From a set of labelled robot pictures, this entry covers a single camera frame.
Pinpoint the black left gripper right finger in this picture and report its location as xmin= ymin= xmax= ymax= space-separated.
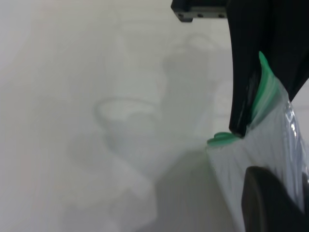
xmin=226 ymin=0 xmax=309 ymax=138

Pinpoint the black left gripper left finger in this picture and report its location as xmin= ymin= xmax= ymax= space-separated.
xmin=241 ymin=166 xmax=309 ymax=232

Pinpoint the clear bag with green zipper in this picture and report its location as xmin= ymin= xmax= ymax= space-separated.
xmin=206 ymin=50 xmax=309 ymax=218

